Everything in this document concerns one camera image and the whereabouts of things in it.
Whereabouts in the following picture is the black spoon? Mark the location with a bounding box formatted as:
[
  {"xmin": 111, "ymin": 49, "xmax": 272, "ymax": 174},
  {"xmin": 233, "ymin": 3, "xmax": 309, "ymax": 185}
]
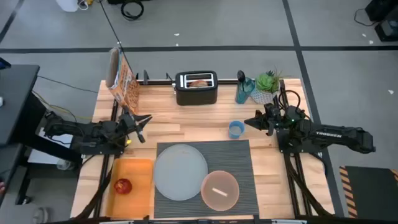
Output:
[{"xmin": 236, "ymin": 70, "xmax": 248, "ymax": 93}]

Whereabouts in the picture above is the hazard striped floor mat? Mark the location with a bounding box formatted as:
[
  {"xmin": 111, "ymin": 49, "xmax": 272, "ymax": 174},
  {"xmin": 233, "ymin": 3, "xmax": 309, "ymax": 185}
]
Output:
[{"xmin": 338, "ymin": 166, "xmax": 398, "ymax": 220}]

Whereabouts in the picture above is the coiled black cable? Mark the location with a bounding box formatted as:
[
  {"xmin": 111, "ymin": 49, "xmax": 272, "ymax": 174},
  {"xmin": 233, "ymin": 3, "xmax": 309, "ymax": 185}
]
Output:
[{"xmin": 120, "ymin": 0, "xmax": 145, "ymax": 21}]

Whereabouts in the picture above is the small blue cup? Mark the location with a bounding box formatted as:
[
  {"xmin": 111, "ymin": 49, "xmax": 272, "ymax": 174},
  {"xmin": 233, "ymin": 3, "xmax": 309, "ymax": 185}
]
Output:
[{"xmin": 228, "ymin": 120, "xmax": 246, "ymax": 140}]

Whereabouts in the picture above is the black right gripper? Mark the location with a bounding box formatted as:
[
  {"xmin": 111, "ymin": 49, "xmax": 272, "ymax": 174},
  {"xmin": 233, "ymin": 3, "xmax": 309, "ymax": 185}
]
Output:
[{"xmin": 244, "ymin": 102, "xmax": 284, "ymax": 131}]

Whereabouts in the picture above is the black desk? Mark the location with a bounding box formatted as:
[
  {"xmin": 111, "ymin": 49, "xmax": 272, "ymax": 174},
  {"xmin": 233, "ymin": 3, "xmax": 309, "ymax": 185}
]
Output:
[{"xmin": 0, "ymin": 64, "xmax": 47, "ymax": 206}]

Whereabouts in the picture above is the black toaster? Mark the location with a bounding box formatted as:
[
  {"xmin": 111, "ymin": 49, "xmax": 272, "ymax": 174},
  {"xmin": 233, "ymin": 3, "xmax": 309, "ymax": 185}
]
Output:
[{"xmin": 174, "ymin": 70, "xmax": 219, "ymax": 106}]

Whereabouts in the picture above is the red yellow apple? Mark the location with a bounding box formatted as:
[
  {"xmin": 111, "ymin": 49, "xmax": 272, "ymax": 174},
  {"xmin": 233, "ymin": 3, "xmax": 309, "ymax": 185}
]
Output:
[{"xmin": 114, "ymin": 178, "xmax": 133, "ymax": 195}]

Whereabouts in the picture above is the yellow floor cable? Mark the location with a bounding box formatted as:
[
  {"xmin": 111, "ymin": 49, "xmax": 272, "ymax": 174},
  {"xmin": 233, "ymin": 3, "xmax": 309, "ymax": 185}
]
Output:
[{"xmin": 30, "ymin": 90, "xmax": 94, "ymax": 121}]

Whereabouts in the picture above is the grey woven placemat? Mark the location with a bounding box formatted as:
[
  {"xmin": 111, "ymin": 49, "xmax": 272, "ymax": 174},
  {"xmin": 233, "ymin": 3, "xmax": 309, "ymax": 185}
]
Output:
[{"xmin": 154, "ymin": 139, "xmax": 260, "ymax": 219}]

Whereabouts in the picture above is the white container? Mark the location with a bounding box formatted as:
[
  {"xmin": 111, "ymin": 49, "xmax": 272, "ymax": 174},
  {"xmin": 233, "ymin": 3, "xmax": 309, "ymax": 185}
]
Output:
[{"xmin": 55, "ymin": 0, "xmax": 78, "ymax": 12}]

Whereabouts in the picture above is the pink bowl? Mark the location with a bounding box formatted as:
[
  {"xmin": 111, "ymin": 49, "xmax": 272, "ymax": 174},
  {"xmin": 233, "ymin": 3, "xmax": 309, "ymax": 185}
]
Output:
[{"xmin": 200, "ymin": 170, "xmax": 241, "ymax": 212}]

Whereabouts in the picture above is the grey round plate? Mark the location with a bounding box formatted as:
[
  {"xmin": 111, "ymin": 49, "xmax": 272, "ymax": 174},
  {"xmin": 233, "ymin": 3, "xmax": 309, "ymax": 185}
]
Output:
[{"xmin": 154, "ymin": 144, "xmax": 208, "ymax": 202}]

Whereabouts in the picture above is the orange Cheerios cereal box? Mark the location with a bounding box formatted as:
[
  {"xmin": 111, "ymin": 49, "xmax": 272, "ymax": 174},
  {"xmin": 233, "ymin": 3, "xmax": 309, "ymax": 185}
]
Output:
[{"xmin": 105, "ymin": 47, "xmax": 141, "ymax": 115}]

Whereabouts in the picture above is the black equipment box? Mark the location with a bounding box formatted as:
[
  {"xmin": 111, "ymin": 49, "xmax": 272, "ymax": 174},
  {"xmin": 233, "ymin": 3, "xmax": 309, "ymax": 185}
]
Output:
[{"xmin": 374, "ymin": 19, "xmax": 398, "ymax": 42}]

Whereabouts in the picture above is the potted green succulent plant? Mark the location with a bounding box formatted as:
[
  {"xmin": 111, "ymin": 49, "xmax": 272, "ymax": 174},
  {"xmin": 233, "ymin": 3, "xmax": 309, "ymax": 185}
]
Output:
[{"xmin": 250, "ymin": 68, "xmax": 282, "ymax": 105}]

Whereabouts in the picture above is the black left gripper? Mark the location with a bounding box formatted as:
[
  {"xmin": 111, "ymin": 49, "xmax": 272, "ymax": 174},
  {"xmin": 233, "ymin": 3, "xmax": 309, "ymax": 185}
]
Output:
[{"xmin": 118, "ymin": 108, "xmax": 153, "ymax": 135}]

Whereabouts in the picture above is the teal tumbler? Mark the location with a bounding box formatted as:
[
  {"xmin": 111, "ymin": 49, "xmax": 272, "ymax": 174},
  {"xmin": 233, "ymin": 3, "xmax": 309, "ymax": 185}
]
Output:
[{"xmin": 235, "ymin": 77, "xmax": 256, "ymax": 105}]

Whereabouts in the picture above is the long hanging black cable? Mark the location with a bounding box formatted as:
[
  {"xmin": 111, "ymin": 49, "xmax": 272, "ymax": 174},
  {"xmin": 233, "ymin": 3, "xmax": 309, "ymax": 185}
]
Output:
[{"xmin": 99, "ymin": 0, "xmax": 125, "ymax": 60}]

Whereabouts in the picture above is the thin black floor cable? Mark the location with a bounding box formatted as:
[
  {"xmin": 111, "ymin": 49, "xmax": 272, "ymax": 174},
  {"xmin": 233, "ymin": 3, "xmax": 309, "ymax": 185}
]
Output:
[{"xmin": 37, "ymin": 75, "xmax": 99, "ymax": 94}]

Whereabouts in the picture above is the black equipment case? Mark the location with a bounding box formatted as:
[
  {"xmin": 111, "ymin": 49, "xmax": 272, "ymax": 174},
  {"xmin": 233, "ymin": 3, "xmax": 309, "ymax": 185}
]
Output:
[{"xmin": 365, "ymin": 0, "xmax": 398, "ymax": 22}]

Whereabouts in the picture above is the black aluminium frame rail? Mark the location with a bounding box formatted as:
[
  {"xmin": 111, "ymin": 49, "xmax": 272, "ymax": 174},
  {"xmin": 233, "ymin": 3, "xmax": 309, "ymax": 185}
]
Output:
[
  {"xmin": 273, "ymin": 80, "xmax": 312, "ymax": 217},
  {"xmin": 136, "ymin": 78, "xmax": 259, "ymax": 86},
  {"xmin": 40, "ymin": 214, "xmax": 398, "ymax": 224},
  {"xmin": 92, "ymin": 99, "xmax": 121, "ymax": 218}
]

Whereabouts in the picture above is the clear plastic bottle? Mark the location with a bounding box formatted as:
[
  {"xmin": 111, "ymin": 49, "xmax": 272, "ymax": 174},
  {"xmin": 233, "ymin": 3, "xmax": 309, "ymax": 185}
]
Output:
[{"xmin": 57, "ymin": 158, "xmax": 76, "ymax": 171}]

